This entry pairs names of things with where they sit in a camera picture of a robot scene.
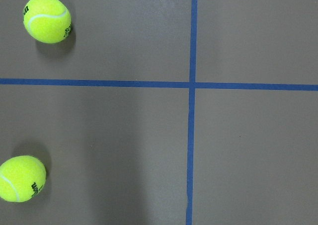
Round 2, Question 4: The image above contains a yellow tennis ball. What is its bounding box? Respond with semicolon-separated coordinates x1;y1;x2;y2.
0;155;46;203
23;0;72;44

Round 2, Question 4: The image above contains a blue tape grid line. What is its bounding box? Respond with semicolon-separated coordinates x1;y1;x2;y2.
0;78;318;91
185;0;198;225

